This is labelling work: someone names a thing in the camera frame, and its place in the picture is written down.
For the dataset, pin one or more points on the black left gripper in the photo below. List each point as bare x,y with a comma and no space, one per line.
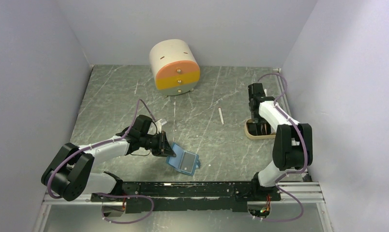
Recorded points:
163,148

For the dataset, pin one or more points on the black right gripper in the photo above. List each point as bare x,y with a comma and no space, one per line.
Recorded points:
260,119

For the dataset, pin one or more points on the blue leather card holder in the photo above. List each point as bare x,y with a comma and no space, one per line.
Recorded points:
176,161

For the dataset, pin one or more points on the credit card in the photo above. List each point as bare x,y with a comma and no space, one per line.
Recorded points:
188,162

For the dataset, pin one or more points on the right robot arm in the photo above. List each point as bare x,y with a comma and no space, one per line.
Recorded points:
292,149

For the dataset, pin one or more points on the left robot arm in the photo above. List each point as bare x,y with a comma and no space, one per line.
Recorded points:
70,172

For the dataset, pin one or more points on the beige card tray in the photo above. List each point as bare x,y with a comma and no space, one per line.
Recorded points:
258,131

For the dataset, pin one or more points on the white pen red cap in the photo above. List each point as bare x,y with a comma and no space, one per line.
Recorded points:
221,115

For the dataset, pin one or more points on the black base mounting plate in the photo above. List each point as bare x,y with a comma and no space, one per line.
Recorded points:
181,196

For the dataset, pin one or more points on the round cream drawer cabinet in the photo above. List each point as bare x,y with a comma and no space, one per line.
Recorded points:
174,67

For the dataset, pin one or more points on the right side aluminium rail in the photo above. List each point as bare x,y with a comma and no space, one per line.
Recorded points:
289,119

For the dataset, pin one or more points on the aluminium frame rail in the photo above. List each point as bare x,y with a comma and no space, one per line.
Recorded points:
301,209

